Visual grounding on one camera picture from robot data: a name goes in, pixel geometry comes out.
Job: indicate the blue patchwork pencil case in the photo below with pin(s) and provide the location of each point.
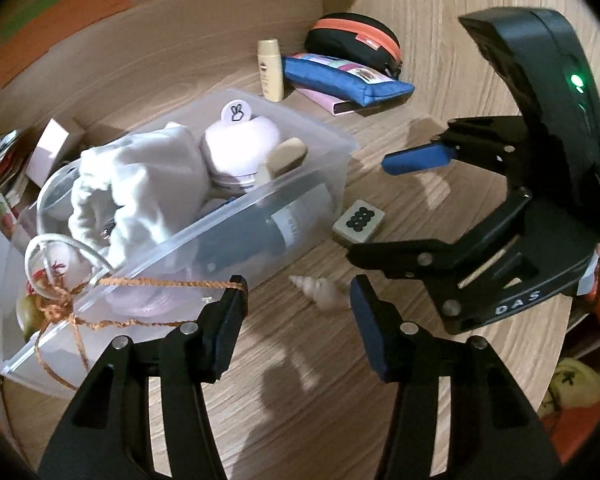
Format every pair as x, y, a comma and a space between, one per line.
340, 85

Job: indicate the pink notebook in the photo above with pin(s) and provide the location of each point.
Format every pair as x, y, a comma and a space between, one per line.
325, 102

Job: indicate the yellow cloth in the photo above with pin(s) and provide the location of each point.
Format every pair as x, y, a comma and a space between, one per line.
575, 382

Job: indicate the round white powder puff case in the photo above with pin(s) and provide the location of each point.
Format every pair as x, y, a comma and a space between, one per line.
235, 145

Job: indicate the white spiral seashell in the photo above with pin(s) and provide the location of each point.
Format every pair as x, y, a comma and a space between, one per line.
320, 292

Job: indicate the small pink white box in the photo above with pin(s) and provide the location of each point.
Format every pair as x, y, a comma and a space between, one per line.
50, 155

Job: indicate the dark spray bottle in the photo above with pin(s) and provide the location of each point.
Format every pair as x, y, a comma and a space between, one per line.
260, 240

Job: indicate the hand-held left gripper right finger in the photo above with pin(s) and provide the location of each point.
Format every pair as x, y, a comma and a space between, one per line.
370, 330

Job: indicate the wooden desktop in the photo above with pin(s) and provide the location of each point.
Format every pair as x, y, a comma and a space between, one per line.
290, 410

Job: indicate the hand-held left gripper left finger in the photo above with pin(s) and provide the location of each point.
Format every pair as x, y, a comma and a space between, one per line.
227, 330

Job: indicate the black orange zip case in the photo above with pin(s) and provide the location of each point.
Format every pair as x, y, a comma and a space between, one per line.
350, 35

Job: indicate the orange cloth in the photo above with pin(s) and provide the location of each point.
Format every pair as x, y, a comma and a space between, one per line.
587, 430

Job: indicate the orange sticky note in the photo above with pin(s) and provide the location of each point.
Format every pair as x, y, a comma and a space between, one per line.
65, 20

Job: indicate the white round bunny tag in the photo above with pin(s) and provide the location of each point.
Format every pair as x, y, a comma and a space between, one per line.
236, 112

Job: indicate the white dotted mahjong tile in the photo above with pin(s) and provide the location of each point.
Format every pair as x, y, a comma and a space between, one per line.
358, 221

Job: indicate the clear plastic storage box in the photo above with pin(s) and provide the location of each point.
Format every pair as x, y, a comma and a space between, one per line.
320, 130

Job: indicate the cream lotion bottle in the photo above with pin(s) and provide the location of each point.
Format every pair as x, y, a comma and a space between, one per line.
270, 70

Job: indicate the stack of books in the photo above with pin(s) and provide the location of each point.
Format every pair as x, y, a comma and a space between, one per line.
0, 180

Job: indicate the green round ornament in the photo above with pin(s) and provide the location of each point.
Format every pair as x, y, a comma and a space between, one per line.
30, 315

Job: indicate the white cloth pouch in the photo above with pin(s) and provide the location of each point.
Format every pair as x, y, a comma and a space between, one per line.
140, 180

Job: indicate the green sticky note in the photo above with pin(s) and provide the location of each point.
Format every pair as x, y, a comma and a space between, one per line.
45, 0

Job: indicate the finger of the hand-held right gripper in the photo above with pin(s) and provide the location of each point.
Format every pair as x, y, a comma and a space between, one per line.
405, 256
415, 158

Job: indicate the orange braided twine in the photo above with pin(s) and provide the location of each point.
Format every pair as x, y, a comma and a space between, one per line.
155, 284

